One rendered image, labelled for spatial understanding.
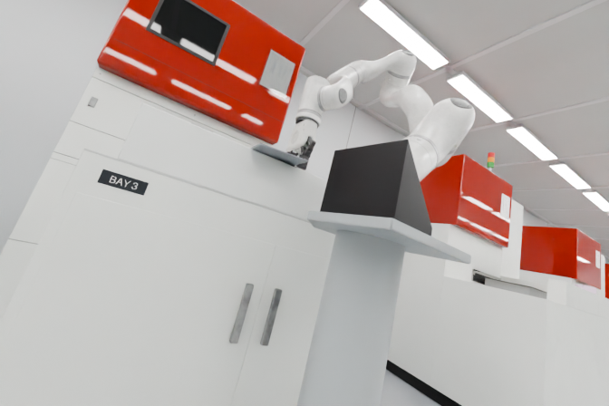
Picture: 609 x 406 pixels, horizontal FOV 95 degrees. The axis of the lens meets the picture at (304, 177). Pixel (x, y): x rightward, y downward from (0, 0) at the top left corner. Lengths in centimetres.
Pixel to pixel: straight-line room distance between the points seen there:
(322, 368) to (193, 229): 41
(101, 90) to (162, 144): 73
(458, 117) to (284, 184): 53
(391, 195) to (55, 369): 72
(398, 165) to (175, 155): 51
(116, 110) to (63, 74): 170
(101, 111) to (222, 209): 81
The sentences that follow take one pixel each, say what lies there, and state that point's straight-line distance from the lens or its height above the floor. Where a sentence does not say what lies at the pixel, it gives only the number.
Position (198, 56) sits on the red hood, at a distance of 147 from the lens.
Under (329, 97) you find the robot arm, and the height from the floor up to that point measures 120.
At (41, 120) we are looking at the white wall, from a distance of 299.
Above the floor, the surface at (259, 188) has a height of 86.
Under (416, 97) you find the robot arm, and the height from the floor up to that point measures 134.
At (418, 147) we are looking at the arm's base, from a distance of 79.
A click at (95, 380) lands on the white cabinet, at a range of 80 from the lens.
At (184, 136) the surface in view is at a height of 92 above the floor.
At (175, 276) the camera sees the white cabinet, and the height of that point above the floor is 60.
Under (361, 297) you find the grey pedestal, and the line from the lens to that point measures 61.
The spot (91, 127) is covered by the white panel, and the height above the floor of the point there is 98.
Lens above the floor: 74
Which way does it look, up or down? 14 degrees up
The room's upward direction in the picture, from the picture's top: 15 degrees clockwise
